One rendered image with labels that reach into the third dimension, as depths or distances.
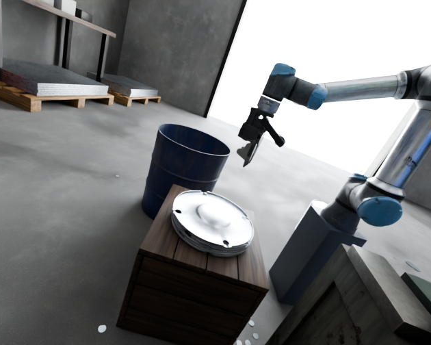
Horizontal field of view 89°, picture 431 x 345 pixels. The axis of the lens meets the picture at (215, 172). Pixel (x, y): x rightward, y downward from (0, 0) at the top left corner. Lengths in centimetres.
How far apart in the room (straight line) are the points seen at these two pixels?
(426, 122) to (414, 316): 61
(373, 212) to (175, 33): 463
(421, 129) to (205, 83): 420
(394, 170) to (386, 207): 12
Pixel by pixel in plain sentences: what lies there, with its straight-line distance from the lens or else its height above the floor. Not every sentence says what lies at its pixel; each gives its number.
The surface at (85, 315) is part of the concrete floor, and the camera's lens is 95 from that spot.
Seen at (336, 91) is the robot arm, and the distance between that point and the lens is 93.
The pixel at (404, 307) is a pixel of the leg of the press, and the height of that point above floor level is 64.
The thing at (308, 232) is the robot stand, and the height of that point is 36.
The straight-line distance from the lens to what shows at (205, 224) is 72.
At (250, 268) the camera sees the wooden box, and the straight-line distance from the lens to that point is 73.
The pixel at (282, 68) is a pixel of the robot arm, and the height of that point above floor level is 90.
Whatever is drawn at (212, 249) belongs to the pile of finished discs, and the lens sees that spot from 68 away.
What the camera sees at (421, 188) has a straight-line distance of 613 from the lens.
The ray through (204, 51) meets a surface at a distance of 483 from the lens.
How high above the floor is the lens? 81
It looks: 22 degrees down
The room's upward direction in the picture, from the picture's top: 22 degrees clockwise
